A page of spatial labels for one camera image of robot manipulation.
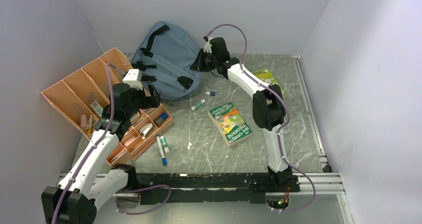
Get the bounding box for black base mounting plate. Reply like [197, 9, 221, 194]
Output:
[129, 173, 301, 205]

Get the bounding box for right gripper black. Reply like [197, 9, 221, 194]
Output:
[190, 48, 218, 72]

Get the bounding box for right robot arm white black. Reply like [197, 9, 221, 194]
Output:
[191, 36, 293, 191]

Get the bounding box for green treehouse paperback book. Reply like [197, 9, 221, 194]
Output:
[208, 102, 252, 147]

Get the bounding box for blue capped bottle in organizer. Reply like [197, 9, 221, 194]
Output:
[154, 112, 168, 126]

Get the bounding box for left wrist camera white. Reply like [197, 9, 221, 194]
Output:
[122, 69, 143, 90]

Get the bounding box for lime green paperback book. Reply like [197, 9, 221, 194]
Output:
[252, 69, 285, 96]

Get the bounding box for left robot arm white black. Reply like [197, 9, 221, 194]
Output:
[41, 83, 160, 224]

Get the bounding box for orange plastic desk organizer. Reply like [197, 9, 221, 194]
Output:
[42, 48, 173, 166]

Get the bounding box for green white glue stick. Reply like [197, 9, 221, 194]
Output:
[160, 136, 170, 153]

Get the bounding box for blue backpack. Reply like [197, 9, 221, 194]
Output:
[131, 21, 203, 100]

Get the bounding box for wooden clips in organizer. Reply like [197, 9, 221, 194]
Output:
[80, 114, 93, 138]

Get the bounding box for pink eraser in organizer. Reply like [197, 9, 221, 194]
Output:
[123, 136, 138, 147]

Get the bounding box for white stapler in organizer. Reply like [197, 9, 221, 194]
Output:
[139, 122, 154, 139]

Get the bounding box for red white card box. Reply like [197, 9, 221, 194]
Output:
[90, 101, 104, 117]

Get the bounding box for blue capped whiteboard marker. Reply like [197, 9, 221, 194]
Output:
[156, 136, 167, 166]

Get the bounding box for small blue capped bottle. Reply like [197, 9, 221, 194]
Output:
[205, 91, 215, 96]

